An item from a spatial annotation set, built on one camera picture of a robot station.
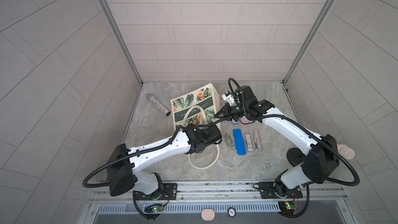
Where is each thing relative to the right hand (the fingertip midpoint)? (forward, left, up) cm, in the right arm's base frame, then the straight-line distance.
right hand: (215, 116), depth 74 cm
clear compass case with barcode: (-6, -19, -20) cm, 28 cm away
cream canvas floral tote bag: (+9, +9, -5) cm, 14 cm away
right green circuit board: (-36, -29, -23) cm, 52 cm away
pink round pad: (-36, +6, -19) cm, 41 cm away
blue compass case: (-5, -14, -21) cm, 26 cm away
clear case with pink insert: (-4, -24, -21) cm, 32 cm away
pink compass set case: (-8, -11, +8) cm, 16 cm away
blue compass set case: (-5, -8, +2) cm, 10 cm away
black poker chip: (-36, -4, -22) cm, 42 cm away
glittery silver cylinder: (+21, +34, -16) cm, 42 cm away
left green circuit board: (-32, +29, -18) cm, 47 cm away
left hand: (-4, +12, -9) cm, 16 cm away
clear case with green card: (-4, -8, -20) cm, 23 cm away
